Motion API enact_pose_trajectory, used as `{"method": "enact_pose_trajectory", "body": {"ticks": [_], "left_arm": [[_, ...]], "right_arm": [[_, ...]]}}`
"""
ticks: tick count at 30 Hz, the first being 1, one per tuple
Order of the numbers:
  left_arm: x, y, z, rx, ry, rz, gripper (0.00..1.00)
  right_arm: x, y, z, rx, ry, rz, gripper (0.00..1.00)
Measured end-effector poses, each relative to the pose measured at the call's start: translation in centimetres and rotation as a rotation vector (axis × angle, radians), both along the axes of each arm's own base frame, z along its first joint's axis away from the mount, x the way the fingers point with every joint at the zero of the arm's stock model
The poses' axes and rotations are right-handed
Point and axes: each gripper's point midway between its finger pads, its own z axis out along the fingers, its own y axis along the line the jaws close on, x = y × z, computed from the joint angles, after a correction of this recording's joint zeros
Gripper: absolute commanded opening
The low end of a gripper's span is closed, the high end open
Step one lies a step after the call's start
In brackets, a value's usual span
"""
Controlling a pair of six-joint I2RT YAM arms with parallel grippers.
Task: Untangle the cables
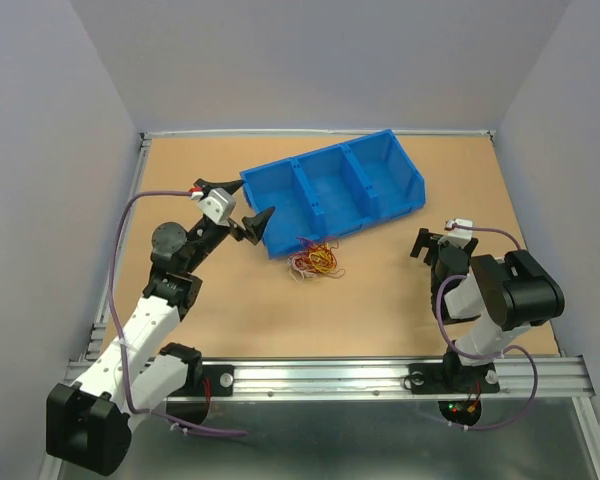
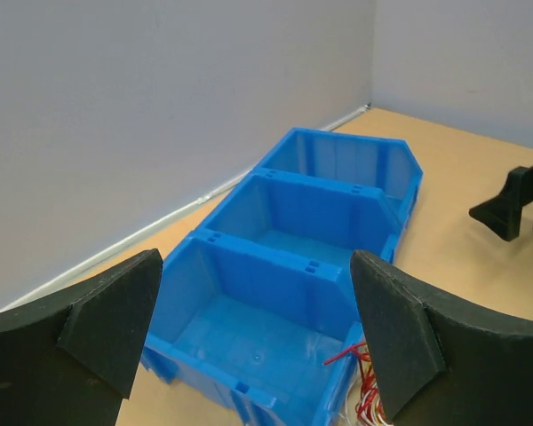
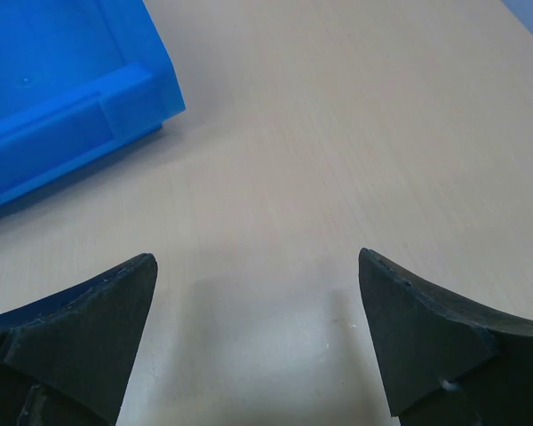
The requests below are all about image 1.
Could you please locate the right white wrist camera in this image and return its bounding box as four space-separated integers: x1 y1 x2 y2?
440 218 473 248

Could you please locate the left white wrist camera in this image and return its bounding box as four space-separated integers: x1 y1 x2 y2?
190 187 236 227

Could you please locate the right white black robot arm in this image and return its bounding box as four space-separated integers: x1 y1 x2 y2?
406 222 565 395

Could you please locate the yellow wire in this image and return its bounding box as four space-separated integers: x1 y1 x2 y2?
307 247 337 274

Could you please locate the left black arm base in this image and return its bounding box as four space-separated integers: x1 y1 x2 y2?
157 364 235 425

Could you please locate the aluminium side frame rail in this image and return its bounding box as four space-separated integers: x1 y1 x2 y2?
82 133 154 361

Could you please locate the white wire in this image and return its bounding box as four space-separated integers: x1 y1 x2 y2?
286 253 321 285

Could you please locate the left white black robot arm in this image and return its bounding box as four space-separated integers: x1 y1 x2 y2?
46 179 275 476

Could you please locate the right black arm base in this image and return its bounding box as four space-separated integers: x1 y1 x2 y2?
405 355 500 427

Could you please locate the blue three-compartment plastic bin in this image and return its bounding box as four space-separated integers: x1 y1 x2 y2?
240 130 426 259

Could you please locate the dark red wire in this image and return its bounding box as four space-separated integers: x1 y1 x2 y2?
295 235 342 271

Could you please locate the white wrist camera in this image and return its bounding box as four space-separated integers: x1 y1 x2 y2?
440 218 473 248
190 187 236 227

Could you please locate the aluminium front rail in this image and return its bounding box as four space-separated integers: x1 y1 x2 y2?
62 355 597 401

